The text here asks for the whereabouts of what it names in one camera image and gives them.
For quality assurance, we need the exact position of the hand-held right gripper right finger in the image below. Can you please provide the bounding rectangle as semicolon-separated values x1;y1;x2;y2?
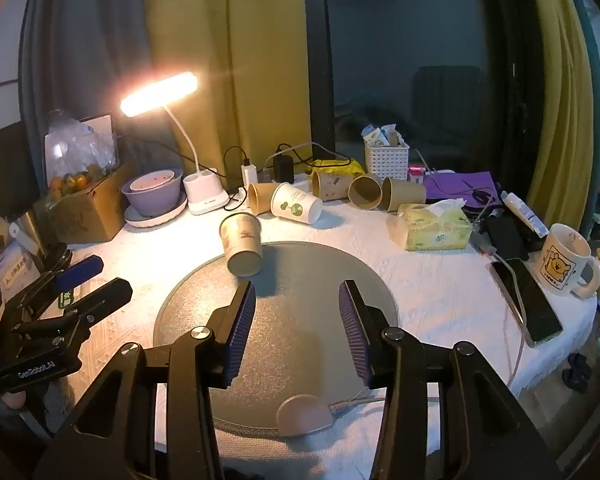
338;280;563;480

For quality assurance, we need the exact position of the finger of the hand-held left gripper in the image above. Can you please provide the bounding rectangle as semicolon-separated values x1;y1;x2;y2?
10;255;104;311
12;278;133;343

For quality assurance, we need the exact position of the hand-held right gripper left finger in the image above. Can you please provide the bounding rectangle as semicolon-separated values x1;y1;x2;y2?
32;280;257;480

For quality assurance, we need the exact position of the cream printed paper cup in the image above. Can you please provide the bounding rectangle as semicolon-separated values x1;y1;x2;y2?
219;212;264;277

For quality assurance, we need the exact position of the brown paper cup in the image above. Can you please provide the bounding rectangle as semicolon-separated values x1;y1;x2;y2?
311;170;356;203
247;182;281;216
348;175;384;211
381;177;427;213

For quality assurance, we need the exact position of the white green-print paper cup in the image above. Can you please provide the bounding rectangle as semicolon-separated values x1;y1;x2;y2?
270;182;324;224

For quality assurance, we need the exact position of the cardboard box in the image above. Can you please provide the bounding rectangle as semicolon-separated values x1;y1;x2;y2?
40;162;133;245

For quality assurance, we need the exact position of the round grey mat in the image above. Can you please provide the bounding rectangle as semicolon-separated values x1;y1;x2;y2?
152;241;400;436

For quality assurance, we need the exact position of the white paper card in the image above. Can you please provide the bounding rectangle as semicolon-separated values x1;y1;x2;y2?
0;240;42;291

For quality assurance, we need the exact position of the white plate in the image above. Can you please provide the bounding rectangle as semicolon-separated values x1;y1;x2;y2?
124;192;188;231

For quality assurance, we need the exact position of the pink round device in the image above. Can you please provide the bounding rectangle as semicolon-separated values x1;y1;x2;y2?
275;394;333;437

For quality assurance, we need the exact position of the purple bowl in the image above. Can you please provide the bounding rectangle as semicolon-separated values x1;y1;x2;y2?
121;168;184;219

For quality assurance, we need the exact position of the clear plastic bag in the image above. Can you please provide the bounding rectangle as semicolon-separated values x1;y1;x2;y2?
44;108;118;196

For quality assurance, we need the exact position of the yellow-green tissue pack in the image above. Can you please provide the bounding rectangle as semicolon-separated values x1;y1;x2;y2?
386;198;472;252

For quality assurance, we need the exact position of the white desk lamp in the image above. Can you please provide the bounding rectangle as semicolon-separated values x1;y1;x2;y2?
120;71;228;216

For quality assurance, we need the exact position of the yellow packet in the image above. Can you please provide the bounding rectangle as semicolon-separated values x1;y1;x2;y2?
306;158;366;177

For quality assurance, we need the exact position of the black charger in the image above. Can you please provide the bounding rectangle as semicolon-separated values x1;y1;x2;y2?
273;155;295;184

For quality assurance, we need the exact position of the smartphone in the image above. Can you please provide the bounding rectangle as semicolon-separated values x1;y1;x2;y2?
488;258;564;349

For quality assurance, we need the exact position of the white plastic basket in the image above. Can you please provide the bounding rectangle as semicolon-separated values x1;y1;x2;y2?
364;137;411;183

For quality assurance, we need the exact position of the purple cloth pouch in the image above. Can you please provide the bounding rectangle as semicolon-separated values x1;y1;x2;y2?
424;171;501;207

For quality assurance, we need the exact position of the white tube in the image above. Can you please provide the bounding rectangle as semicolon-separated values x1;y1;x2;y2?
500;191;550;238

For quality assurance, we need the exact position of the white bear-print mug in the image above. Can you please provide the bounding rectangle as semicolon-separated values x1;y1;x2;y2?
536;223;600;301

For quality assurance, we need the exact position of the grey curtain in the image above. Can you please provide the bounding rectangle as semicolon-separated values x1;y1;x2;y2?
19;0;181;171

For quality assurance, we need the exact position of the yellow curtain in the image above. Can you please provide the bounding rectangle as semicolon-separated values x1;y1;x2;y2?
520;0;595;231
141;0;315;173

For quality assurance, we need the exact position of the braided grey cable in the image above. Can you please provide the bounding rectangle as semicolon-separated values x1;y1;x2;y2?
329;394;387;415

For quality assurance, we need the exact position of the white charging cable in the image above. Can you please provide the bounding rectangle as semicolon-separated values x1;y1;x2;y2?
472;195;527;393

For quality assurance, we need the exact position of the black cable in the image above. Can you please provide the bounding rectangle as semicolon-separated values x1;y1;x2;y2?
223;146;253;212

